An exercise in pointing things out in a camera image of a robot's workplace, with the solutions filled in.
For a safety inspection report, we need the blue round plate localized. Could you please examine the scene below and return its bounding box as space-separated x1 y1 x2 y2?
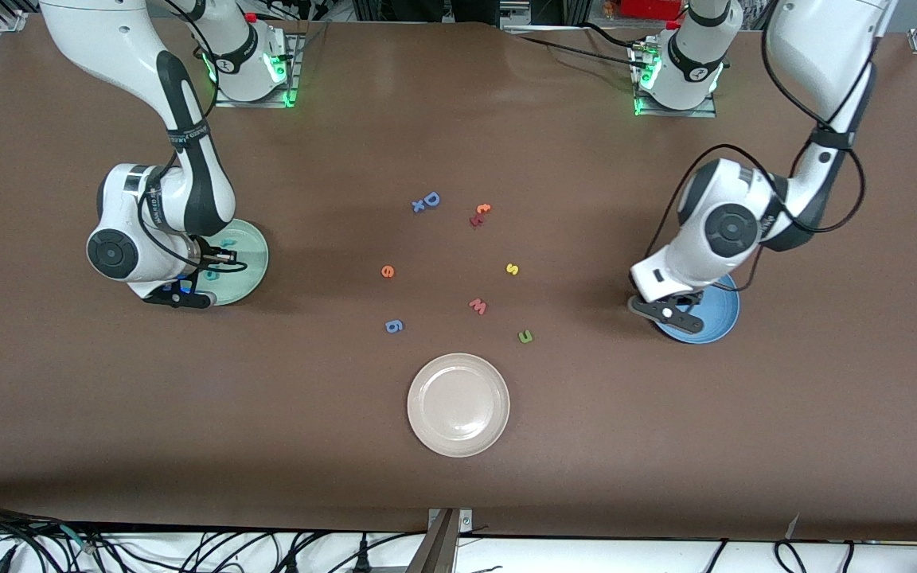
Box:
658 273 741 345

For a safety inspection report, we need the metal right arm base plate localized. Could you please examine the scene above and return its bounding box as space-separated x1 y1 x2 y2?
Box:
213 32 302 108

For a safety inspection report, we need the pale green round plate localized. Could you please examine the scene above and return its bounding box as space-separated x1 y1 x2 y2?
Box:
204 220 270 307

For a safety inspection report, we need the metal table edge bracket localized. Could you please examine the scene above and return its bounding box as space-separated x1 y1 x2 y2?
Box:
407 508 475 573

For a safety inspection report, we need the red box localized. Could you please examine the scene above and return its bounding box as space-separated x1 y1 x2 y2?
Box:
616 0 686 21

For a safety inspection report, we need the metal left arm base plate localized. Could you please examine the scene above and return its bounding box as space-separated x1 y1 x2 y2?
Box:
632 40 718 119

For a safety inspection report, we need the beige round plate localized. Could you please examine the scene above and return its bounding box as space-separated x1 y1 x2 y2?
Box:
407 353 511 458

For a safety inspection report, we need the black cable on table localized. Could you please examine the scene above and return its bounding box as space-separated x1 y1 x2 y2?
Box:
518 22 650 68

